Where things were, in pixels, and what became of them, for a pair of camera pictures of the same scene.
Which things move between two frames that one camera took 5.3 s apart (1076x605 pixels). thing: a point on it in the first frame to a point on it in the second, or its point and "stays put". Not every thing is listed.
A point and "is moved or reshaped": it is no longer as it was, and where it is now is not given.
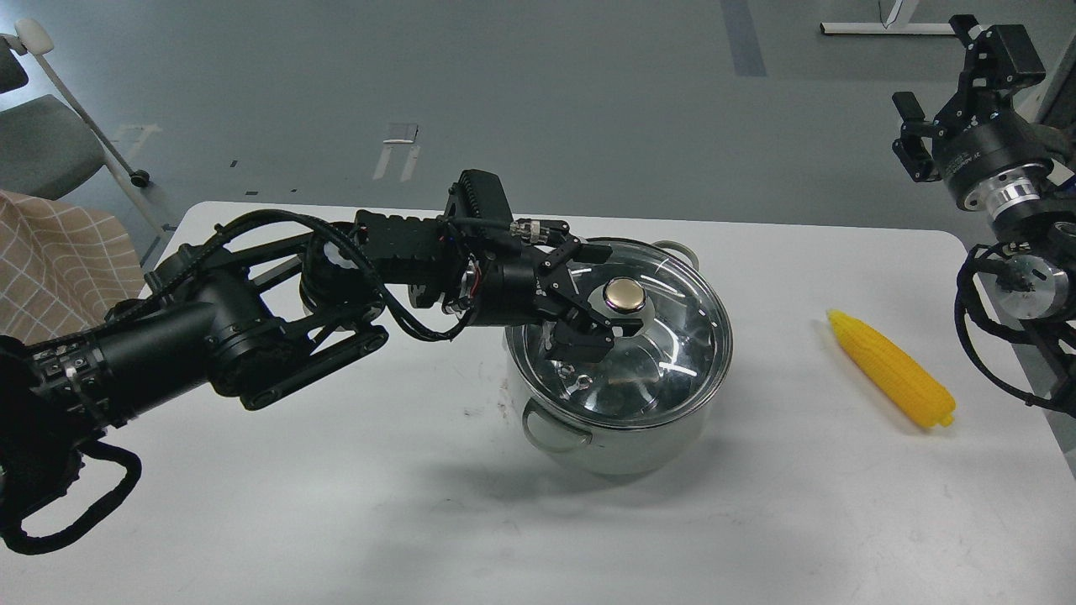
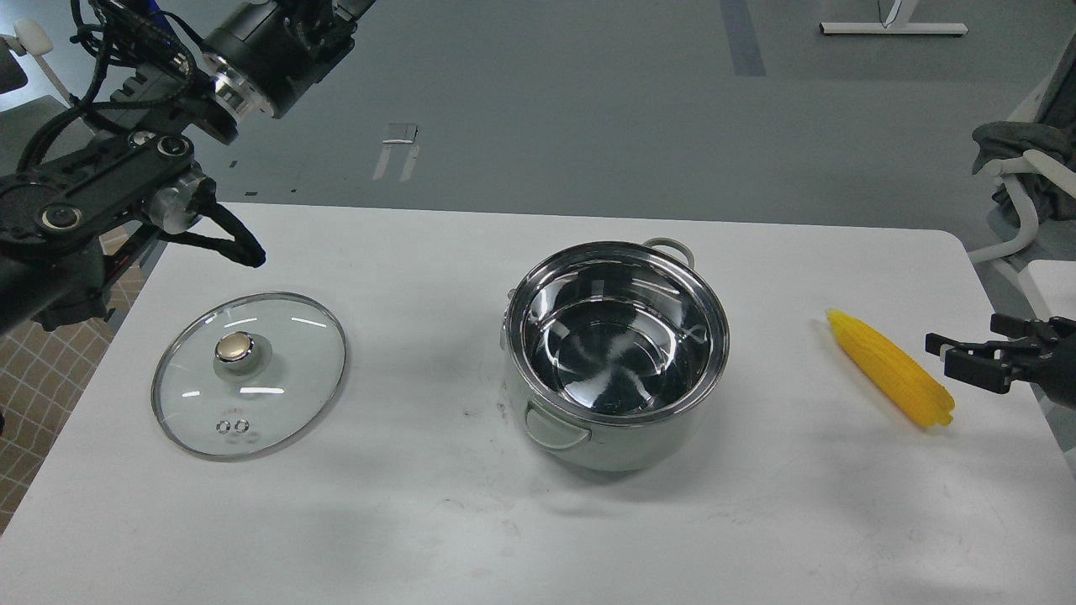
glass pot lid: x=650 y=376 is moved or reshaped
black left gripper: x=500 y=291 to x=275 y=49
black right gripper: x=994 y=160 to x=990 y=370
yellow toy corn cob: x=915 y=391 stays put
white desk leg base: x=895 y=19 stays put
